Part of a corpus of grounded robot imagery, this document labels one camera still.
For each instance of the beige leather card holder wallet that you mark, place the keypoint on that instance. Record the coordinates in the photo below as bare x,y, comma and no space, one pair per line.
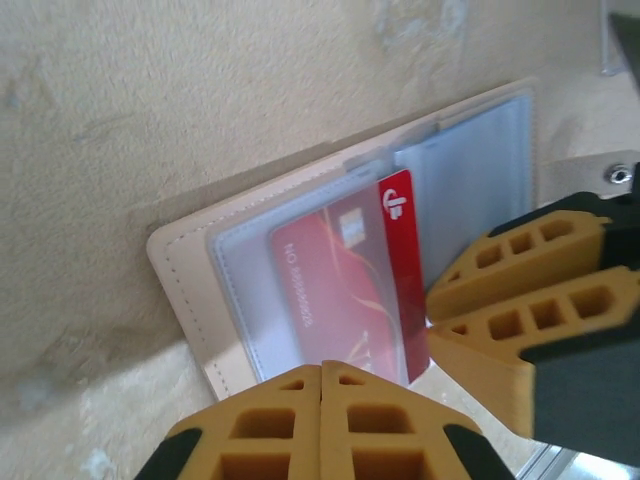
190,280

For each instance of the red VIP credit card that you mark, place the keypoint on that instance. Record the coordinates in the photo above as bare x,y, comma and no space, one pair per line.
350,290

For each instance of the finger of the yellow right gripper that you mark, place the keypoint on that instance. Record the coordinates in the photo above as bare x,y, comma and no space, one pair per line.
475,360
500,270

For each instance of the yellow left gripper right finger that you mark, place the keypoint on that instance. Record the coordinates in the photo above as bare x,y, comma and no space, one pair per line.
390,435

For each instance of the aluminium frame rail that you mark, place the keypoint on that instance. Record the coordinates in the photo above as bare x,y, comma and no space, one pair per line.
550,465

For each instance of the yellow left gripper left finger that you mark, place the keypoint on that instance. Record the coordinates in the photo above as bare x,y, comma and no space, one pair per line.
260,435

